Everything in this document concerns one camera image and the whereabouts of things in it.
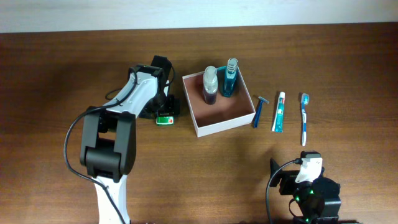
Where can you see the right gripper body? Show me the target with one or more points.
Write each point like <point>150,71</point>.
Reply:
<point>282,182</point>

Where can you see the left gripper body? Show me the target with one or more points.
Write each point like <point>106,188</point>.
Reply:
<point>171,106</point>

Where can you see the green Dettol soap box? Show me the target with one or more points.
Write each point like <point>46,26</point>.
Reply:
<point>165,120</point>

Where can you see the clear dark liquid bottle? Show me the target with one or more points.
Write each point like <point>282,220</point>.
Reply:
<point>210,85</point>

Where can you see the teal mouthwash bottle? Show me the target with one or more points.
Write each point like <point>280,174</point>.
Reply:
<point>230,75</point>

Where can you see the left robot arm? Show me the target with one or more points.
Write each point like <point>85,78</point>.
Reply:
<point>108,146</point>

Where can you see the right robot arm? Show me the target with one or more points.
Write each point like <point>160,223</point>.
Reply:
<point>317,196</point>

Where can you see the teal white toothpaste tube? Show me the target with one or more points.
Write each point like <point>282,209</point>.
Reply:
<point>279,114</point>

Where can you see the white cardboard box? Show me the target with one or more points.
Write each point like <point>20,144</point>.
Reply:
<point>226,113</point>

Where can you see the blue disposable razor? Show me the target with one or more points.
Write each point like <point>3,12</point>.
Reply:
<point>259,110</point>

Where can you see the blue white toothbrush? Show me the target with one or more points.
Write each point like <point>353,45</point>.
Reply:
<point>304,102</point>

